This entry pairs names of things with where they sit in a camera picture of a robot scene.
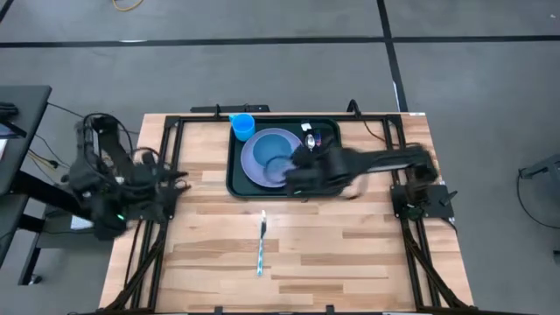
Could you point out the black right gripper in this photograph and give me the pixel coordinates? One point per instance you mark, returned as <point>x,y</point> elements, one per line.
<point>324,170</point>

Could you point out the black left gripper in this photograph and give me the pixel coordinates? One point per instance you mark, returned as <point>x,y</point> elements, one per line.
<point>153,179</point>

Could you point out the iridescent fork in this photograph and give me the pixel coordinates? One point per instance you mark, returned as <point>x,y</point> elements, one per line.
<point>318,139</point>

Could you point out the black plastic tray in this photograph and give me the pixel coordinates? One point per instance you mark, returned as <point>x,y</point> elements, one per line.
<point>234,179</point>

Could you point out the blue bowl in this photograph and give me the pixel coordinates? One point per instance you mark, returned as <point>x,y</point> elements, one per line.
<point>271,149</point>

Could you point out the lilac round plate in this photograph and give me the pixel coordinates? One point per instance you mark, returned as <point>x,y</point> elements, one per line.
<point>251,170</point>

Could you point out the blue plastic cup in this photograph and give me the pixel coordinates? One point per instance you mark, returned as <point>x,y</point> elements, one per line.
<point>242,127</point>

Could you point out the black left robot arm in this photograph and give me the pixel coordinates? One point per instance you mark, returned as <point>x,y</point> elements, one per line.
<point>105,184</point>

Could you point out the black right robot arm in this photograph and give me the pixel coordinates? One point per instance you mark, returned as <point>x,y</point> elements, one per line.
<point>385,159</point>

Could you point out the black clamp hook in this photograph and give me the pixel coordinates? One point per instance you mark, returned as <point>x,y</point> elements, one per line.
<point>353,107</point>

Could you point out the black bar-shaped device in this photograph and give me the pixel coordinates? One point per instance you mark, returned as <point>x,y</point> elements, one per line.
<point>232,108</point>

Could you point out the white paper sheet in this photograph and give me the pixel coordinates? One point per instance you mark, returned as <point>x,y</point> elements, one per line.
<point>81,223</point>

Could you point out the black desk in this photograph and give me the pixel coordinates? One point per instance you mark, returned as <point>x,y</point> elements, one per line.
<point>22,131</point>

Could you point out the grey equipment stand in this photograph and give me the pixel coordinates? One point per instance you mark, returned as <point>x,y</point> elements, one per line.
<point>547,168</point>

